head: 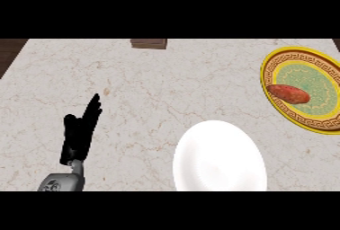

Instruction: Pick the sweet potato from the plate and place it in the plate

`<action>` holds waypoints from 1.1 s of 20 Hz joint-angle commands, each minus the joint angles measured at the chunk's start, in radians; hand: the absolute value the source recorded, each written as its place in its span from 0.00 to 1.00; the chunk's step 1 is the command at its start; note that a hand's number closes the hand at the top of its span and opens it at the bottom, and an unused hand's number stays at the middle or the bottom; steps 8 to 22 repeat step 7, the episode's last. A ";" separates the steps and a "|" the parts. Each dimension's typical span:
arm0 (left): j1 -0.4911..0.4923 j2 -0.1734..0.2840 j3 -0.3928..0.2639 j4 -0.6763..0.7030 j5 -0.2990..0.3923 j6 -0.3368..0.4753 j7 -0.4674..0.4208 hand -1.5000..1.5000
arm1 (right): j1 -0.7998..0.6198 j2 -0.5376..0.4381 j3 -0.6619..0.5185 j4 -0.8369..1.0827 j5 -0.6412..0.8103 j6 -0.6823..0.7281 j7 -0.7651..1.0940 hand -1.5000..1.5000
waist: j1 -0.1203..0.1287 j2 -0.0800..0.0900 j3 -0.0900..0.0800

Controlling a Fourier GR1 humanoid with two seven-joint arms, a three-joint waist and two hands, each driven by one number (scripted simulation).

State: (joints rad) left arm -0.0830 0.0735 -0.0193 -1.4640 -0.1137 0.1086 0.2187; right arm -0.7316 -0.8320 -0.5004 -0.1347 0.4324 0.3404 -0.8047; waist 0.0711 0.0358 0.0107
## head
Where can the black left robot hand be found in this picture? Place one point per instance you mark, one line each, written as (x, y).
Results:
(80, 134)

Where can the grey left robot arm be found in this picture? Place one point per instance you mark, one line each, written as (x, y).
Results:
(66, 181)

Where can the white plate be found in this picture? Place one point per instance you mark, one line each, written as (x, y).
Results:
(218, 157)

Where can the red-brown sweet potato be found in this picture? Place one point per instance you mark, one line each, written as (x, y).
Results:
(288, 93)

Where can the yellow patterned plate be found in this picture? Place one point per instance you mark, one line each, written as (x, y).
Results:
(309, 75)

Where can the brown wooden block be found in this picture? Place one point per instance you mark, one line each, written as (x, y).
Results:
(149, 43)

